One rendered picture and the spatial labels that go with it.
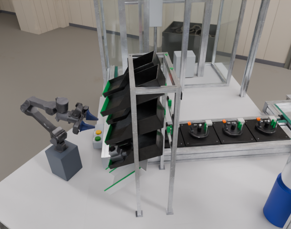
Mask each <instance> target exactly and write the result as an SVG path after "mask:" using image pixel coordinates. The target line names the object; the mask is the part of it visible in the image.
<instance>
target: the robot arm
mask: <svg viewBox="0 0 291 229"><path fill-rule="evenodd" d="M55 100H56V101H49V102H48V101H45V100H41V99H38V98H36V97H35V96H31V97H29V98H28V99H26V101H25V102H24V103H23V104H22V105H21V106H20V110H21V111H22V112H23V113H25V114H26V115H28V116H32V117H33V118H34V119H35V120H37V121H38V122H39V123H40V124H41V125H42V126H43V127H44V128H45V129H46V130H47V131H48V132H49V133H50V137H51V138H52V139H51V140H50V142H51V144H53V145H55V148H54V150H56V151H58V152H59V153H62V152H63V151H64V150H66V149H67V148H68V147H69V146H67V145H66V144H65V141H64V140H65V139H66V138H67V132H66V131H65V130H64V129H62V128H61V127H60V126H59V127H55V126H54V125H53V124H52V123H51V122H50V121H49V120H48V119H47V118H46V117H45V116H44V115H43V114H42V113H41V112H40V111H39V110H38V108H40V109H43V110H45V112H46V113H47V114H48V115H51V116H53V115H54V114H56V117H55V119H56V121H57V122H59V120H63V121H67V122H68V123H69V124H70V123H74V125H73V130H72V132H73V133H74V134H76V135H78V133H79V132H81V131H84V130H88V129H94V128H95V126H93V125H90V124H86V123H85V122H84V121H83V118H86V120H99V119H98V118H97V117H95V116H94V115H92V114H91V113H90V112H89V107H88V106H86V105H85V106H83V104H82V103H77V104H76V105H75V106H76V109H75V110H72V111H68V104H69V101H68V99H67V98H65V97H57V98H56V99H55ZM79 130H80V131H79Z"/></svg>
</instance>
